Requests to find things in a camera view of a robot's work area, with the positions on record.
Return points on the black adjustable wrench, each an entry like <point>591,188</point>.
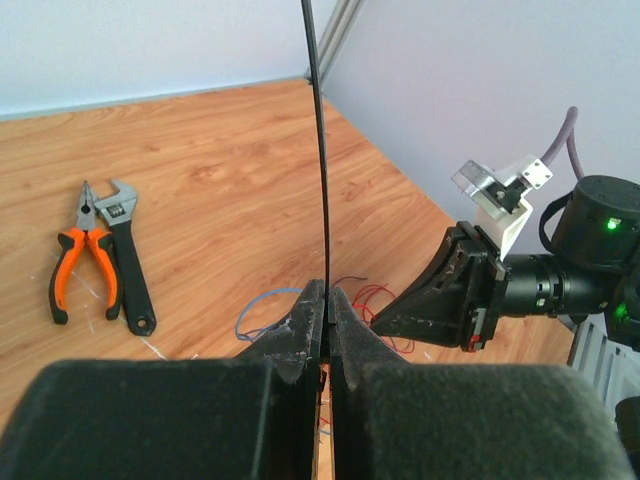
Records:
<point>117,212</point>

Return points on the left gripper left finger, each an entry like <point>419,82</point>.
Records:
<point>251,416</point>

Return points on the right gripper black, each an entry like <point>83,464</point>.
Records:
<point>456,301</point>

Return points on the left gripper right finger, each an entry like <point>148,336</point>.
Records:
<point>392,419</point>

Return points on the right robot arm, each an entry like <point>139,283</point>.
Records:
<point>590,266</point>

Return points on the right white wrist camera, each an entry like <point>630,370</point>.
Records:
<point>502,211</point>

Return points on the small orange needle-nose pliers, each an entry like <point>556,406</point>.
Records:
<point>85,234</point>

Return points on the black zip tie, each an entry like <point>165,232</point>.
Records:
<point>314,79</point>

